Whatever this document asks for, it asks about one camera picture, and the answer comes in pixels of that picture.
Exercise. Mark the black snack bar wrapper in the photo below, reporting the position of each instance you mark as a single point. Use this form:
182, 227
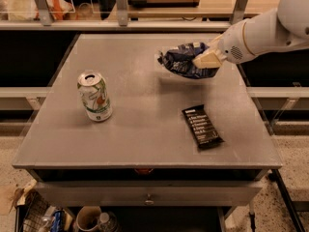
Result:
203, 131

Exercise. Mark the grey drawer with knob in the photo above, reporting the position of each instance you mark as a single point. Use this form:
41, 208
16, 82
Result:
128, 193

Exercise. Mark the blue chip bag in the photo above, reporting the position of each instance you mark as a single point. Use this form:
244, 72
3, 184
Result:
179, 60

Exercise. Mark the orange white bag behind glass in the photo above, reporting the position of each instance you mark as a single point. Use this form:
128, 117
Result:
26, 10

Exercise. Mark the grey metal railing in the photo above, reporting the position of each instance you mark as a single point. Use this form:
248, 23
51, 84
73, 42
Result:
208, 16

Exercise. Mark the wire mesh basket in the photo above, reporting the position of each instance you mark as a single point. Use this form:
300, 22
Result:
29, 215

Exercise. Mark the brown paper cup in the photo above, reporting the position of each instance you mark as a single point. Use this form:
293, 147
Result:
87, 218

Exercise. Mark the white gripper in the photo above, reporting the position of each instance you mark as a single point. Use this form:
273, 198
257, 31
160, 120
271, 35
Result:
232, 44

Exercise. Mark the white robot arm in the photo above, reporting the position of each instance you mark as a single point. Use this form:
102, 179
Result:
283, 29

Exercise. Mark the white green soda can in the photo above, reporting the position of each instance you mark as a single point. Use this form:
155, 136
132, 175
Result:
93, 92

